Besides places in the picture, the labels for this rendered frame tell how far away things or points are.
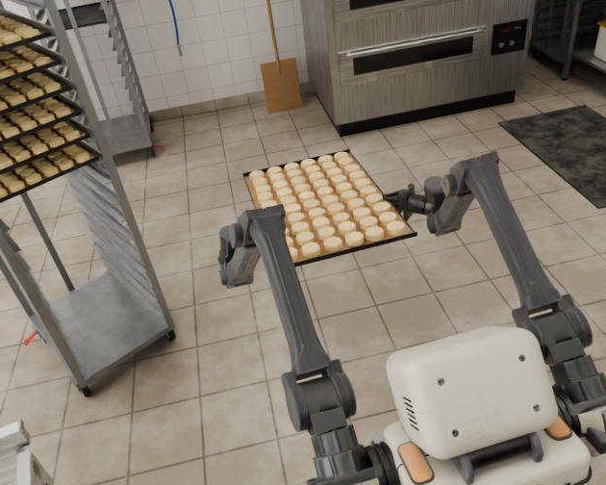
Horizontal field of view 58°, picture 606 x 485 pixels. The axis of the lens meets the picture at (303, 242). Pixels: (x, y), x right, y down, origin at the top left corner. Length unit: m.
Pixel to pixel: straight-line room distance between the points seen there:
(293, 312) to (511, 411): 0.38
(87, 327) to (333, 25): 2.46
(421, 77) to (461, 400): 3.60
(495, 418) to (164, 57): 4.40
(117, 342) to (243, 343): 0.58
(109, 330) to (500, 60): 3.30
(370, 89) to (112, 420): 2.80
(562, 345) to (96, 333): 2.19
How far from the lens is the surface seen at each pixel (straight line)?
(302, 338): 0.96
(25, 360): 3.09
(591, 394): 1.04
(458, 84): 4.42
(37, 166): 2.23
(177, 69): 4.96
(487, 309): 2.79
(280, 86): 4.78
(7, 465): 1.54
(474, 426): 0.84
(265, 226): 1.03
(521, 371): 0.86
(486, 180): 1.15
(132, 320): 2.78
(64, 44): 2.04
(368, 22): 4.01
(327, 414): 0.92
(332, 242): 1.50
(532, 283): 1.08
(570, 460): 0.94
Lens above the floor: 1.94
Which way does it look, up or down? 37 degrees down
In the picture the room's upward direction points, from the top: 8 degrees counter-clockwise
